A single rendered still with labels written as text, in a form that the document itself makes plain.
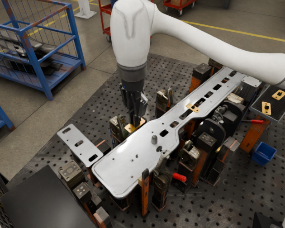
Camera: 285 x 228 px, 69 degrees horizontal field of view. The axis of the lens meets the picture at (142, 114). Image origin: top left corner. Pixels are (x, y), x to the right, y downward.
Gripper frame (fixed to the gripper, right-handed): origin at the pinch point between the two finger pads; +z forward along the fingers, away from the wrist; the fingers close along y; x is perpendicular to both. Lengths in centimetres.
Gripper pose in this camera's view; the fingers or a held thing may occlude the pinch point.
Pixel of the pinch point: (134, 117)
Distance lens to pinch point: 80.0
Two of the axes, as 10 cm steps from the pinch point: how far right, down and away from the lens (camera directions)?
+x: -7.0, 5.3, -4.8
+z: 0.1, 6.8, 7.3
